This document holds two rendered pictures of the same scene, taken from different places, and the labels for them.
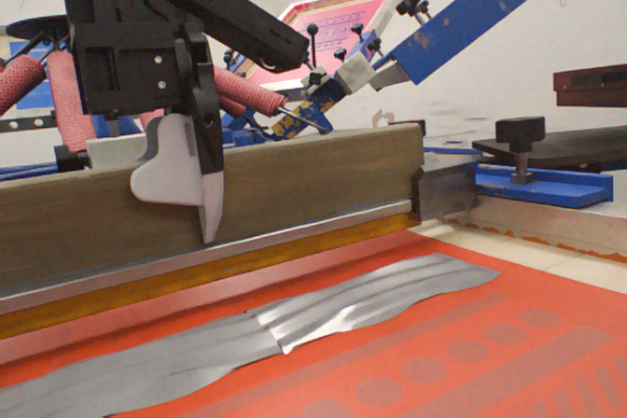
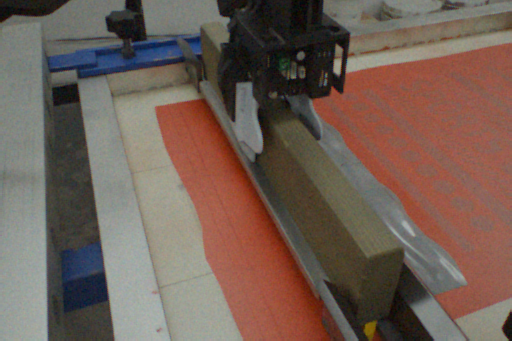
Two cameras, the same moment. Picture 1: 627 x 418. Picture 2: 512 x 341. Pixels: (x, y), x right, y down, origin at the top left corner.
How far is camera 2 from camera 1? 61 cm
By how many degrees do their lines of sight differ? 78
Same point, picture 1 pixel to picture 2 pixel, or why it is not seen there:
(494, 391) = (400, 119)
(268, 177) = not seen: hidden behind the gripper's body
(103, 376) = (386, 217)
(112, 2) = (316, 3)
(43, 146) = not seen: outside the picture
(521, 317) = (348, 100)
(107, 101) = (337, 81)
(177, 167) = (308, 109)
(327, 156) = not seen: hidden behind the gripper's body
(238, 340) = (357, 171)
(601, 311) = (349, 84)
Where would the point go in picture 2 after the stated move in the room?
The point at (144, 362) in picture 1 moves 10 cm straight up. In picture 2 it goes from (374, 203) to (391, 121)
